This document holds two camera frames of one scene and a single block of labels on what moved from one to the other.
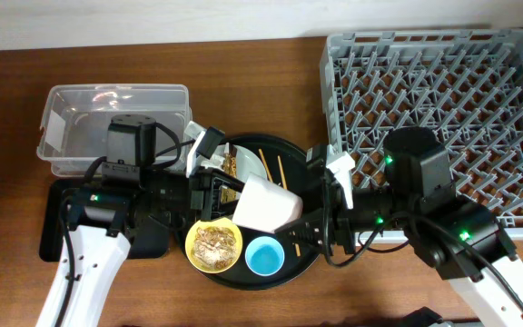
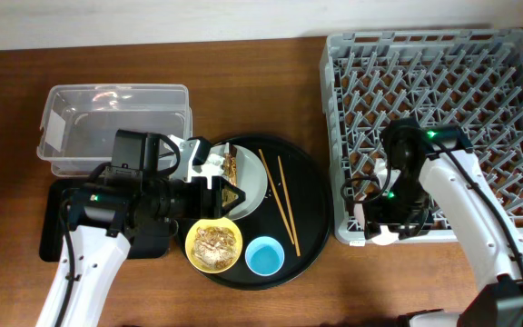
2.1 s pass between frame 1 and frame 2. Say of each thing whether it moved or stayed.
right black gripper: moved
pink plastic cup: moved
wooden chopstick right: stayed
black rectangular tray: stayed
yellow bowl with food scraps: stayed
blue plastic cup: stayed
